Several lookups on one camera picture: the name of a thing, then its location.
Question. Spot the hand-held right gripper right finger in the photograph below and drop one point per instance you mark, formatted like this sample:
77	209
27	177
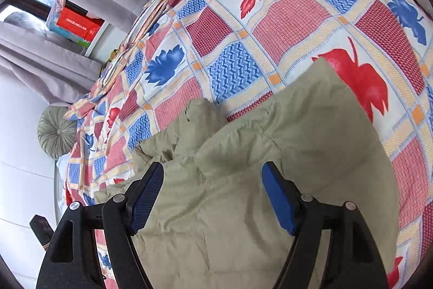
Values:
279	201

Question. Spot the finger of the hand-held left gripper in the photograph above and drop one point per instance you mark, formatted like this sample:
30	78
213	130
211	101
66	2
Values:
40	228

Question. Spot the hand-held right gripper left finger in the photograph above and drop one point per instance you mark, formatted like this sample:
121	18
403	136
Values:
145	197

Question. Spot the khaki padded jacket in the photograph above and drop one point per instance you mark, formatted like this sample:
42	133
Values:
270	126

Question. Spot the light blue blanket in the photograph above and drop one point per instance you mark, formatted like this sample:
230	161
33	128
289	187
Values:
61	174

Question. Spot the round pleated grey-green cushion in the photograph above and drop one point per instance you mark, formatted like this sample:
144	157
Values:
57	131

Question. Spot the red box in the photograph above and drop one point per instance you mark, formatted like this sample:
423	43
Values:
79	25

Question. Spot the leaf-patterned checked quilt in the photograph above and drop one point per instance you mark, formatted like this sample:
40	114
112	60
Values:
280	14

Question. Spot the teal printed box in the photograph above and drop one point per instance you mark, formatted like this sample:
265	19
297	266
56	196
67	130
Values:
54	23

